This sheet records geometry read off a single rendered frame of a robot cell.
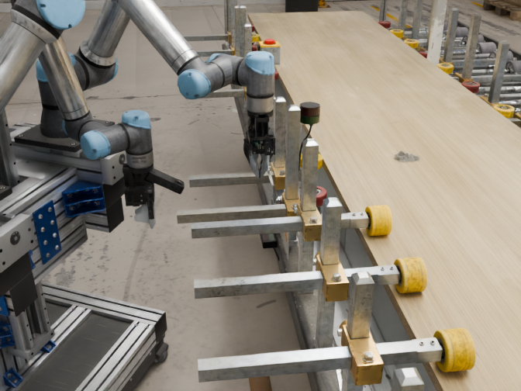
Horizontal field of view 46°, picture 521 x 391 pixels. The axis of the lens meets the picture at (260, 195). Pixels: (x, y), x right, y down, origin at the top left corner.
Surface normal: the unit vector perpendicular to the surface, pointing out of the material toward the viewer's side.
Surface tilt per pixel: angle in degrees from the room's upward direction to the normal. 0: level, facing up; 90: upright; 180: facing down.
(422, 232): 0
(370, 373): 90
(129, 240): 0
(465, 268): 0
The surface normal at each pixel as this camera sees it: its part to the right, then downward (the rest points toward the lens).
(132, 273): 0.00, -0.88
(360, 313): 0.12, 0.47
